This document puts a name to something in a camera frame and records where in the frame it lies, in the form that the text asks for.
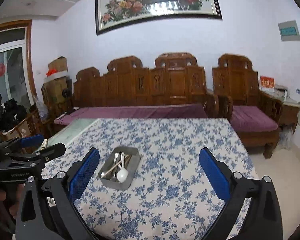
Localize dark brown chopstick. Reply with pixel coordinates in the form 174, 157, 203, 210
124, 154, 132, 169

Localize grey wall electrical panel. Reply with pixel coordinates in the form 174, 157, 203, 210
278, 20, 300, 42

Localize purple sofa cushion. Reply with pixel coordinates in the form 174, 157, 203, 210
54, 103, 207, 126

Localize large white plastic ladle spoon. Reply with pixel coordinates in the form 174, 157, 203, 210
116, 152, 128, 183

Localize carved wooden sofa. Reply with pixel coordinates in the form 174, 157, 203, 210
53, 52, 220, 131

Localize wooden side table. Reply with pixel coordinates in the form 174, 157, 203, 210
263, 85, 300, 133

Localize steel spoon crosswise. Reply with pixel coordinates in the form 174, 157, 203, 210
101, 160, 124, 178

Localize stainless steel utensil tray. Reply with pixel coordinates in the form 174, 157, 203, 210
98, 146, 141, 191

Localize purple armchair cushion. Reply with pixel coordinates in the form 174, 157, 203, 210
230, 106, 278, 132

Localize stainless steel fork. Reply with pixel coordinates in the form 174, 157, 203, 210
110, 153, 121, 181

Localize stacked cardboard boxes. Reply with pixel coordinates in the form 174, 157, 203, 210
41, 56, 72, 116

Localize carved wooden armchair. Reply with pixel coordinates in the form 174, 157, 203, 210
212, 54, 282, 159

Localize blue floral tablecloth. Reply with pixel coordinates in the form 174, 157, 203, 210
43, 119, 257, 239

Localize glass sliding door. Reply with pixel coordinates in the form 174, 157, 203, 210
0, 19, 37, 136

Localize peacock flower framed painting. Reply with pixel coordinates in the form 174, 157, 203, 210
95, 0, 222, 35

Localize person's left hand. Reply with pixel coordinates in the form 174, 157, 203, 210
0, 184, 24, 218

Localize red sign card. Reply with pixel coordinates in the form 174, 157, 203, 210
260, 76, 275, 92

